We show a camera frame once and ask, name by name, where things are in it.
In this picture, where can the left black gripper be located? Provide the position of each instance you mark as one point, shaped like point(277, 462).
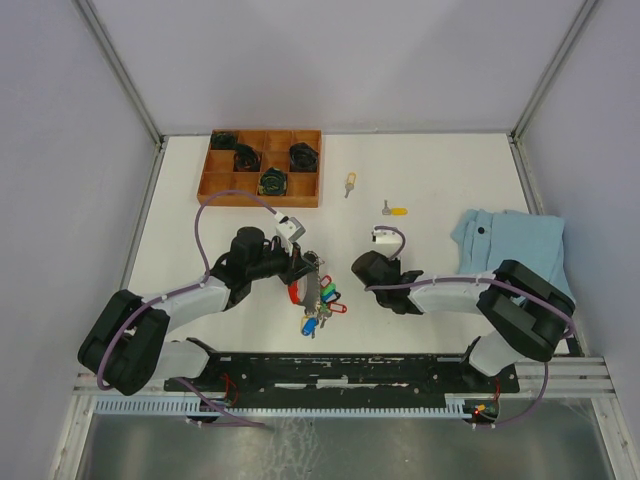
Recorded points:
point(295, 264)

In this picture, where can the red key tag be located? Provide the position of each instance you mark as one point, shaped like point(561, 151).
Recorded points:
point(325, 281)
point(337, 307)

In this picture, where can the green key tag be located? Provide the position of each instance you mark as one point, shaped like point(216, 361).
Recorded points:
point(328, 290)

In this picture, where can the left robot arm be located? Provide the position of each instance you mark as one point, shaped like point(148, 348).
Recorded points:
point(127, 347)

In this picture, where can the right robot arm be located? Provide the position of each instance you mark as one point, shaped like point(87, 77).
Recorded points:
point(529, 315)

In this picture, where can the wooden compartment tray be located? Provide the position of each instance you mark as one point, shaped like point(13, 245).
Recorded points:
point(282, 167)

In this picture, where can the yellow tag key upper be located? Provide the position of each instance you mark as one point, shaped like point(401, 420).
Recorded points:
point(349, 183)

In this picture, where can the yellow tag key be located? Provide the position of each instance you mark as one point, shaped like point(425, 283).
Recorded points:
point(387, 210)
point(349, 183)

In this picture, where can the yellow tag key right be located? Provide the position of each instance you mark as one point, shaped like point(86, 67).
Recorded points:
point(387, 210)

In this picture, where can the light blue cloth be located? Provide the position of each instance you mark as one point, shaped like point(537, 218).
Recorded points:
point(485, 239)

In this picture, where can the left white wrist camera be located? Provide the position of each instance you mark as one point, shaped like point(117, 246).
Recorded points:
point(288, 228)

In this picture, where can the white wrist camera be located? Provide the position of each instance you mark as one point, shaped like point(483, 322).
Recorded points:
point(288, 228)
point(386, 235)

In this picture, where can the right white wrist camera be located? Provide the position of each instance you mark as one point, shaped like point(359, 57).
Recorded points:
point(386, 235)

